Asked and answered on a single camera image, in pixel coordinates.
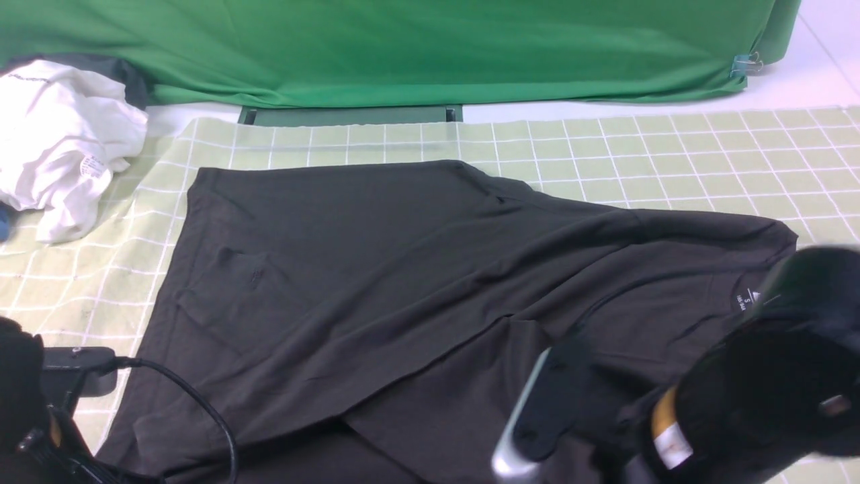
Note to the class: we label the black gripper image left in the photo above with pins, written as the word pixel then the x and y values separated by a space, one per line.
pixel 40 444

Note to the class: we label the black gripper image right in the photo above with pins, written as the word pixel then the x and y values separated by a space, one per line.
pixel 782 385

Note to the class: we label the dark gray long-sleeved shirt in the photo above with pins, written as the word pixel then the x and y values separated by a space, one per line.
pixel 377 323

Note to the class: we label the white crumpled shirt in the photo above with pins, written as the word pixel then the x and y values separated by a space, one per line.
pixel 65 133

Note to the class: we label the light green checkered tablecloth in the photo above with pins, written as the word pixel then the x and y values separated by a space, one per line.
pixel 799 166

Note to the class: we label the blue object at left edge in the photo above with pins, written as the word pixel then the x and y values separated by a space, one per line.
pixel 5 228

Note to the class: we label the blue binder clip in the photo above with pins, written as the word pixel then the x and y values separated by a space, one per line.
pixel 746 64

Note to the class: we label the dark gray garment behind pile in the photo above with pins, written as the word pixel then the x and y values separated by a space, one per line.
pixel 116 69

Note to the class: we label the dark green metal base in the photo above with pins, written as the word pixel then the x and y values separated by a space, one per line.
pixel 315 117

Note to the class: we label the green backdrop cloth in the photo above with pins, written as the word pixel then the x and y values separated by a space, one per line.
pixel 347 54

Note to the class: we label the gray wrist camera image left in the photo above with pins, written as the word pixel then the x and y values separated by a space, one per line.
pixel 83 371

